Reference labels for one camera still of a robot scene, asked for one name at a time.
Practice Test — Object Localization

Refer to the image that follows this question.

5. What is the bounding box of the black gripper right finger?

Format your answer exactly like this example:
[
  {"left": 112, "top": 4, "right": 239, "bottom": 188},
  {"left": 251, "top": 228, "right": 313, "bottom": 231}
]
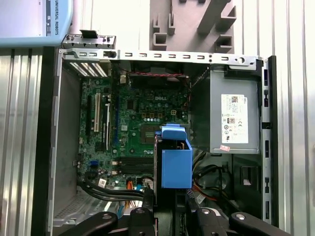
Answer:
[{"left": 186, "top": 189, "right": 294, "bottom": 236}]

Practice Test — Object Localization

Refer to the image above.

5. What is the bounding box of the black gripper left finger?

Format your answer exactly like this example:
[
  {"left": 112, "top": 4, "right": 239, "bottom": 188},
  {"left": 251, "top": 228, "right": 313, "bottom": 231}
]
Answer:
[{"left": 58, "top": 188, "right": 156, "bottom": 236}]

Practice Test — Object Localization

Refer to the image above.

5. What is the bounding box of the hard disk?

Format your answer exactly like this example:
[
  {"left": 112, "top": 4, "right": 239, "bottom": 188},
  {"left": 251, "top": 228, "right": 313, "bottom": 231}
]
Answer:
[{"left": 154, "top": 123, "right": 194, "bottom": 236}]

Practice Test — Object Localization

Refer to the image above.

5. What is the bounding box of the black RAM slot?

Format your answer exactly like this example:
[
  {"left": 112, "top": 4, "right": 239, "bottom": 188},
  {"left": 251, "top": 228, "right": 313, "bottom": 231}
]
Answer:
[
  {"left": 120, "top": 161, "right": 155, "bottom": 166},
  {"left": 120, "top": 165, "right": 155, "bottom": 171},
  {"left": 120, "top": 156, "right": 155, "bottom": 162},
  {"left": 120, "top": 169, "right": 155, "bottom": 176}
]

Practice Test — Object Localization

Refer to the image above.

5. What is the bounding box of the CPU socket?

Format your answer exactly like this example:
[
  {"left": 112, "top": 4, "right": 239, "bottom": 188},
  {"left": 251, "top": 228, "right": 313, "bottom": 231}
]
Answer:
[{"left": 139, "top": 123, "right": 163, "bottom": 146}]

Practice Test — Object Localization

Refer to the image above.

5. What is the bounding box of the green motherboard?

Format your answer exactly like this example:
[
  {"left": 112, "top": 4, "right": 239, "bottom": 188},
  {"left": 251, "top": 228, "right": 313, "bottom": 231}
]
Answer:
[{"left": 78, "top": 77, "right": 193, "bottom": 196}]

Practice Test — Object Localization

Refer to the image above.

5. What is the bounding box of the grey power supply unit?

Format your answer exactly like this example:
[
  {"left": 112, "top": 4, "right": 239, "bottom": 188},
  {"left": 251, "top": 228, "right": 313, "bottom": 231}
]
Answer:
[{"left": 209, "top": 65, "right": 262, "bottom": 155}]

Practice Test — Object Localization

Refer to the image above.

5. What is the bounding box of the white expansion slot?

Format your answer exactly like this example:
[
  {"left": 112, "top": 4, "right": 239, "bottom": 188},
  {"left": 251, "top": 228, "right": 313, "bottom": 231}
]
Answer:
[{"left": 94, "top": 92, "right": 102, "bottom": 131}]

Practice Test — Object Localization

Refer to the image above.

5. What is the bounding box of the black expansion slot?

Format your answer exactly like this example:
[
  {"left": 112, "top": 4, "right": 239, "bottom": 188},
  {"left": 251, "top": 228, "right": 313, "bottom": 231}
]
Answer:
[{"left": 87, "top": 94, "right": 95, "bottom": 131}]

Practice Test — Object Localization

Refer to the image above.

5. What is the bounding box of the black PC case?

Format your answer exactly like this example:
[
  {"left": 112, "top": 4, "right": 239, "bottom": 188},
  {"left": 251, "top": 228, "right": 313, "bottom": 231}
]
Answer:
[{"left": 31, "top": 46, "right": 280, "bottom": 236}]

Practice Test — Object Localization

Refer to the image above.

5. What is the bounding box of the grey parts rack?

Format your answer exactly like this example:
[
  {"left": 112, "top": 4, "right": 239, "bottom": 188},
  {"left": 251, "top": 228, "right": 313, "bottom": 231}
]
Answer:
[{"left": 149, "top": 0, "right": 239, "bottom": 54}]

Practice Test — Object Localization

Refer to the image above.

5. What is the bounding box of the pale blue teach pendant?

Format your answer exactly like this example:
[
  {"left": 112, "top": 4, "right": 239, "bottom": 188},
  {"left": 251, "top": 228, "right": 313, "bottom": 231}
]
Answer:
[{"left": 0, "top": 0, "right": 74, "bottom": 48}]

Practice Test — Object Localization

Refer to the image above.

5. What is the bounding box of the orange yellow wire bundle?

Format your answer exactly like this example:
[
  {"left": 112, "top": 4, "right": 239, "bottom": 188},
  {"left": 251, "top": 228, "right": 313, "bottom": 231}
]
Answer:
[{"left": 193, "top": 183, "right": 220, "bottom": 201}]

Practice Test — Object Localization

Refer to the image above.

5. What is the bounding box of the smooth black cable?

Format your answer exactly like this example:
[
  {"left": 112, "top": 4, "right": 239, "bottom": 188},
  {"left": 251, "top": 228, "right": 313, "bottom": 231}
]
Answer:
[{"left": 82, "top": 188, "right": 148, "bottom": 201}]

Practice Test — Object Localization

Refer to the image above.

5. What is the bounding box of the braided black cable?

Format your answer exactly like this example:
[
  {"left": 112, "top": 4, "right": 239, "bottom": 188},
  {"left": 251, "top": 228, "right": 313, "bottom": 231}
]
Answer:
[{"left": 78, "top": 180, "right": 148, "bottom": 195}]

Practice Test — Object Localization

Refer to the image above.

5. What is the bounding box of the red black fan wire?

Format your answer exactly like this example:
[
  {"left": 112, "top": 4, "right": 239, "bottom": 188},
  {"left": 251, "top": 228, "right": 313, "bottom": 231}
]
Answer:
[{"left": 122, "top": 69, "right": 185, "bottom": 77}]

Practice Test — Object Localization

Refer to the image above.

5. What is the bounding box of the metal card retainer bracket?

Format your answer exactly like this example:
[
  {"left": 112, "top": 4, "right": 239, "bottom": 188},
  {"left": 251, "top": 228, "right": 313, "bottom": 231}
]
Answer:
[{"left": 61, "top": 29, "right": 117, "bottom": 50}]

